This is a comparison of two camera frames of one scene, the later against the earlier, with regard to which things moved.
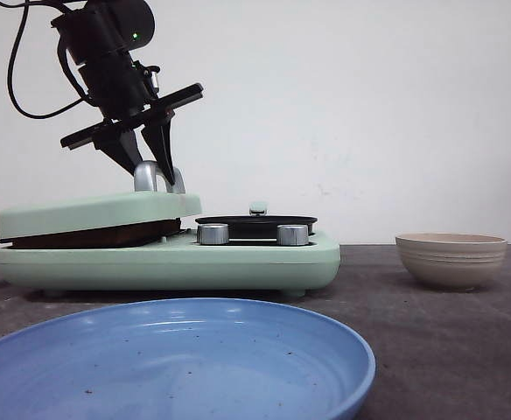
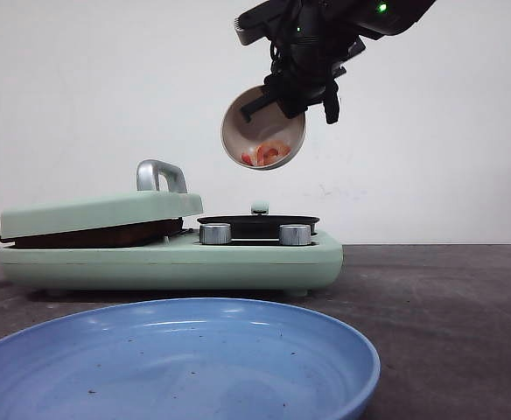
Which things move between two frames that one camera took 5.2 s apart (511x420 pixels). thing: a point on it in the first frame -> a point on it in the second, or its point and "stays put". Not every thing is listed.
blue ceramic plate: (176, 360) stays put
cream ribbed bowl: (452, 262) -> (269, 140)
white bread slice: (133, 235) stays put
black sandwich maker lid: (152, 200) stays put
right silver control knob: (292, 234) stays put
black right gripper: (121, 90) -> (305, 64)
